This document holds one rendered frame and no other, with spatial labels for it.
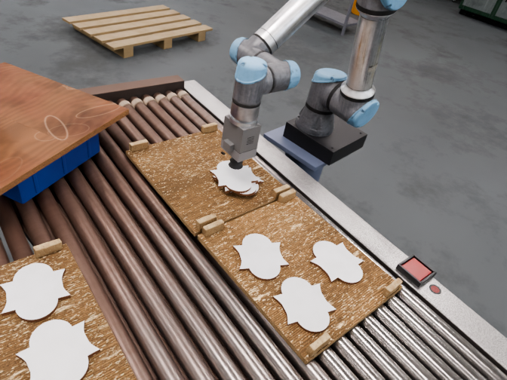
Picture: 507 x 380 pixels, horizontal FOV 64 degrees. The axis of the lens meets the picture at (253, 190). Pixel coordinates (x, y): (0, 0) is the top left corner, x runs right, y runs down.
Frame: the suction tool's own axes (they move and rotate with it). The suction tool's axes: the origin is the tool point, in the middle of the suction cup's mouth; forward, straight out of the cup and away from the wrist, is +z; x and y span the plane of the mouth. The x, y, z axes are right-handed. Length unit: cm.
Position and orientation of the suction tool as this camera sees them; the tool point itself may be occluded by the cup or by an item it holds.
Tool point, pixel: (235, 165)
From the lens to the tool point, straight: 118.3
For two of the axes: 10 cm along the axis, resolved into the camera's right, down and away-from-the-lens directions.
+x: 7.7, -3.0, 5.7
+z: -1.6, 7.6, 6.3
